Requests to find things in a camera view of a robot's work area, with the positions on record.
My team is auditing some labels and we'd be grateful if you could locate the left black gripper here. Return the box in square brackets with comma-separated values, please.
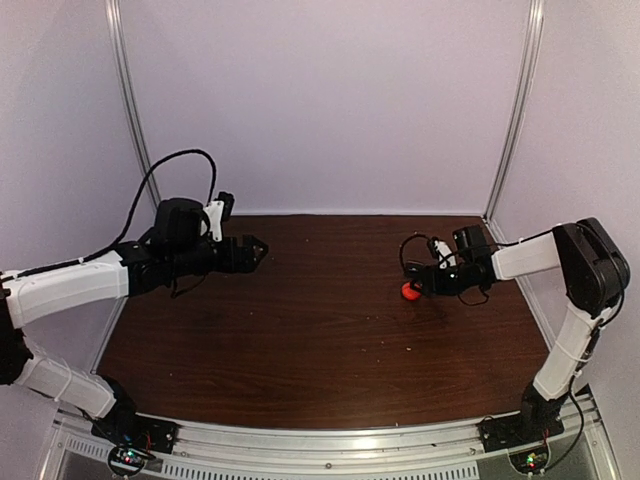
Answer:
[169, 233, 268, 277]

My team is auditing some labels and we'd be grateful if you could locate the black earbud charging case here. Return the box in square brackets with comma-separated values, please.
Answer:
[404, 261, 423, 276]

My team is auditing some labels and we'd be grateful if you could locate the orange round case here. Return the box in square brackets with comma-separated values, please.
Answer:
[401, 282, 422, 301]

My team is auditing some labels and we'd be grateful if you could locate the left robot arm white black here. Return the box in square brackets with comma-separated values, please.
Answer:
[1, 192, 269, 444]

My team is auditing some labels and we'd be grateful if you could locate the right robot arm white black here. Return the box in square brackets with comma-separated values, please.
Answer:
[401, 217, 631, 442]

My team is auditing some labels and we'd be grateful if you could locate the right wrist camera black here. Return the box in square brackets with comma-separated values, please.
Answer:
[427, 238, 456, 269]

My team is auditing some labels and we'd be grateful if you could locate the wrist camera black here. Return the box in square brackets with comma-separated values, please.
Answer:
[200, 191, 235, 242]
[427, 238, 456, 269]

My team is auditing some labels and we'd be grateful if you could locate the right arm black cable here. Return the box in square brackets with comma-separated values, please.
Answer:
[398, 233, 436, 276]

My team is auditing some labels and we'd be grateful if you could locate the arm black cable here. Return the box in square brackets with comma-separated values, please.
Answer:
[398, 233, 436, 276]
[74, 148, 220, 266]

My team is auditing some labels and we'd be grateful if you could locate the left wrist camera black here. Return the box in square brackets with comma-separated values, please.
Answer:
[200, 191, 235, 242]

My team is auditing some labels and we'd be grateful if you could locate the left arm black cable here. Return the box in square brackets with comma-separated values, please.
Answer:
[74, 148, 220, 266]

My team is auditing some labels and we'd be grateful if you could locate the right aluminium frame post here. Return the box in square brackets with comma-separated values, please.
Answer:
[483, 0, 545, 223]

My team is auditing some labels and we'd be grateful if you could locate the aluminium frame post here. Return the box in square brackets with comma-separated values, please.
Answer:
[103, 0, 161, 211]
[483, 0, 545, 223]

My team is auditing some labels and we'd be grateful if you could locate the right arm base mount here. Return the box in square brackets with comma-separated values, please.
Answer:
[477, 414, 565, 453]

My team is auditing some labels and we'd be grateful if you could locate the front aluminium rail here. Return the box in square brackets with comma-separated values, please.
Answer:
[35, 395, 622, 479]

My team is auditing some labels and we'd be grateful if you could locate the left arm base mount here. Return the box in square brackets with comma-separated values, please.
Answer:
[91, 415, 178, 454]

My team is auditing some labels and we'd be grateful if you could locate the left aluminium frame post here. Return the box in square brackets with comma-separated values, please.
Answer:
[103, 0, 161, 211]

